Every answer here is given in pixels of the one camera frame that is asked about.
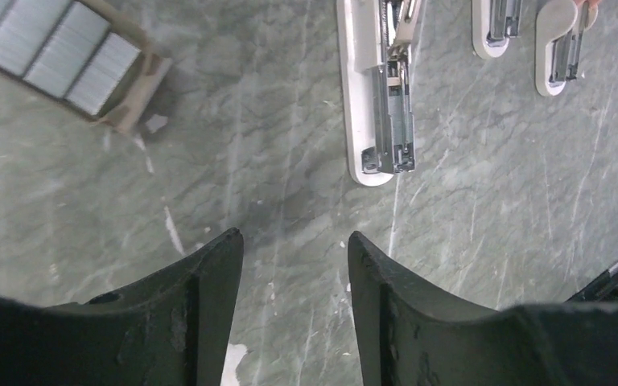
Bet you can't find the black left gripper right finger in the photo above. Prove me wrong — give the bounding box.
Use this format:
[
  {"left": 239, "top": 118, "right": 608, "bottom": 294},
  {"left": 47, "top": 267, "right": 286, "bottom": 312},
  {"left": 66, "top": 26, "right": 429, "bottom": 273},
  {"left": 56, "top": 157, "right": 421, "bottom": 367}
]
[{"left": 348, "top": 232, "right": 618, "bottom": 385}]

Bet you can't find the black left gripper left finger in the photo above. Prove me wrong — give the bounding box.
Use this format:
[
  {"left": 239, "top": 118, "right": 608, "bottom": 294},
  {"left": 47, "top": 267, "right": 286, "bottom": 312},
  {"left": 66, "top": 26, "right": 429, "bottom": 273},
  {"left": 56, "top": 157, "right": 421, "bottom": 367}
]
[{"left": 0, "top": 228, "right": 244, "bottom": 385}]

